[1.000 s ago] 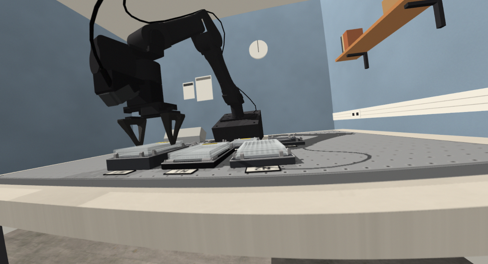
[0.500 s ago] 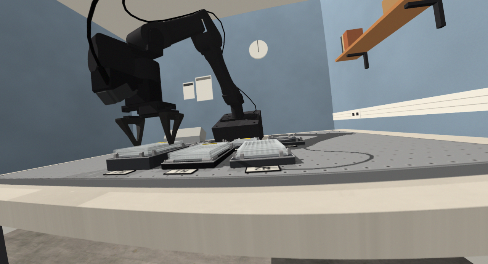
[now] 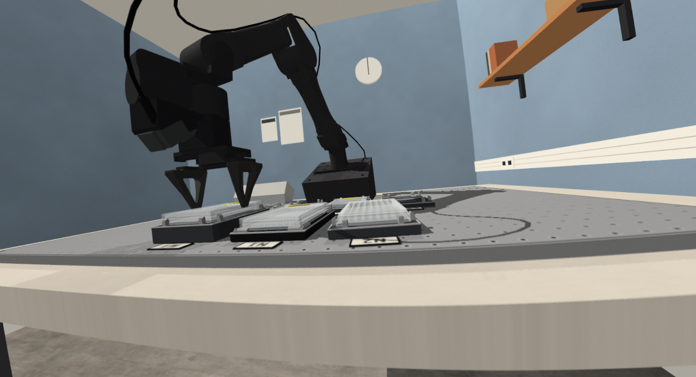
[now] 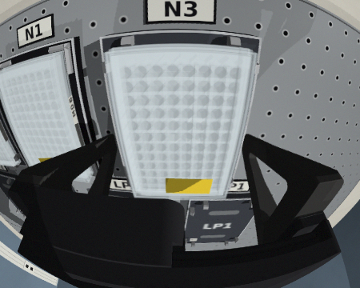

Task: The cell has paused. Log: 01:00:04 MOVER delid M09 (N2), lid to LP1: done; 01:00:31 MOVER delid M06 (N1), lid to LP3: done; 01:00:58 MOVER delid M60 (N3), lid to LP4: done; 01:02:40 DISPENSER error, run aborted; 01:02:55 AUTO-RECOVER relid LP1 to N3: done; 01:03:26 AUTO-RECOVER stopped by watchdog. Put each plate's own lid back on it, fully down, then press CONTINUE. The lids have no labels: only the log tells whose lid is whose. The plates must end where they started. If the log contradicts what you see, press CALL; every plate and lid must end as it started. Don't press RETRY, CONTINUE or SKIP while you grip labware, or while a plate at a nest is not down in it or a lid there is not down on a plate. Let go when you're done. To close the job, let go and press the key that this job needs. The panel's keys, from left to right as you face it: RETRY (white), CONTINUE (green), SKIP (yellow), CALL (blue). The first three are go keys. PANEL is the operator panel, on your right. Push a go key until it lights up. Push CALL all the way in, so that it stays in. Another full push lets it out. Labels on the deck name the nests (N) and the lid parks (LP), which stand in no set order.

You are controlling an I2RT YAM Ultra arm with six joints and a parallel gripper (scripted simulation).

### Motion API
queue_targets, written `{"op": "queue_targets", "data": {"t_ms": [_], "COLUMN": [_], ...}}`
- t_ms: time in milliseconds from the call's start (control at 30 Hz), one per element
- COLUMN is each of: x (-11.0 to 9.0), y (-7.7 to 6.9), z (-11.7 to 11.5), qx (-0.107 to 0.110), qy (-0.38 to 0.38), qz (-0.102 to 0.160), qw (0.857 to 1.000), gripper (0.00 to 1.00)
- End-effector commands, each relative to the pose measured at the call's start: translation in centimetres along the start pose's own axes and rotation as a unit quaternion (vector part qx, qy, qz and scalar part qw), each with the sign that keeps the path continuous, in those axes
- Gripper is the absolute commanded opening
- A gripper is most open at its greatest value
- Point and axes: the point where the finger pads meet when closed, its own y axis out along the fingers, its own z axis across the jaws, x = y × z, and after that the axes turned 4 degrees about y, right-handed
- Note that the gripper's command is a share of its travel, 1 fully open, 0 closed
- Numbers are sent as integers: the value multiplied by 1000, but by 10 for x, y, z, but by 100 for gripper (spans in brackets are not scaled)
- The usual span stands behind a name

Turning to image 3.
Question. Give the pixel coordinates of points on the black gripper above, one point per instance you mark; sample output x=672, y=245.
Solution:
x=228, y=156

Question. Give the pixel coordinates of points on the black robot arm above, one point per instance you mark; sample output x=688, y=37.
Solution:
x=190, y=108

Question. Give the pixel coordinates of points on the white button panel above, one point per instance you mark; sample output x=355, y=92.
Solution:
x=270, y=193

